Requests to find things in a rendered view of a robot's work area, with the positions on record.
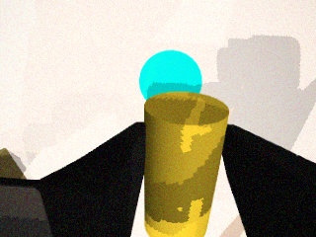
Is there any yellow cylinder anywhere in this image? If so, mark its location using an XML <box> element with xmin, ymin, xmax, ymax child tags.
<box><xmin>143</xmin><ymin>91</ymin><xmax>229</xmax><ymax>237</ymax></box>

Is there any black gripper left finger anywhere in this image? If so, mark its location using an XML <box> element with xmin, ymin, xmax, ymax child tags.
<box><xmin>0</xmin><ymin>121</ymin><xmax>146</xmax><ymax>237</ymax></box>

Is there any cyan circle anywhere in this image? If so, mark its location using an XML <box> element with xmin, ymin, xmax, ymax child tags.
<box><xmin>139</xmin><ymin>50</ymin><xmax>201</xmax><ymax>100</ymax></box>

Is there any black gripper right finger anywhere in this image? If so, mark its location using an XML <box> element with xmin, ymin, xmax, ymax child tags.
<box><xmin>222</xmin><ymin>123</ymin><xmax>316</xmax><ymax>237</ymax></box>

